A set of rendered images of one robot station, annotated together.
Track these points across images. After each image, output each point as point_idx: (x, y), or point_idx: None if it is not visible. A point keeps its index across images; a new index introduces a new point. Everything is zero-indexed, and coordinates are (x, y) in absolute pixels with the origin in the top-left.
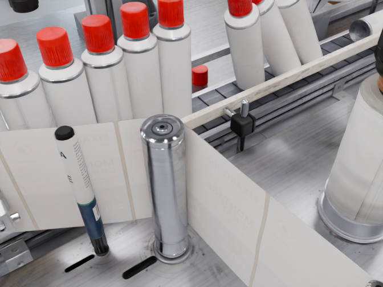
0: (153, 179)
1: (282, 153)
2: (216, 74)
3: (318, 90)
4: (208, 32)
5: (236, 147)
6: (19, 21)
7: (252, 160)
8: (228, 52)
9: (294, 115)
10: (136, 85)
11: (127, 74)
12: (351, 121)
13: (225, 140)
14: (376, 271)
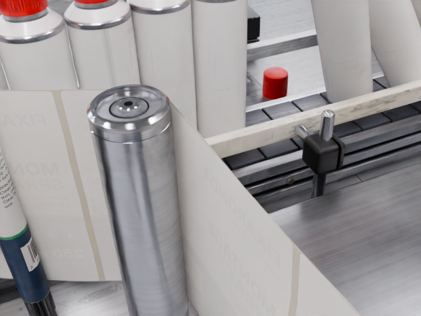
0: (110, 204)
1: (386, 208)
2: (301, 85)
3: None
4: (301, 29)
5: None
6: (48, 0)
7: (331, 213)
8: (316, 42)
9: (418, 156)
10: (151, 68)
11: (139, 50)
12: None
13: (295, 180)
14: None
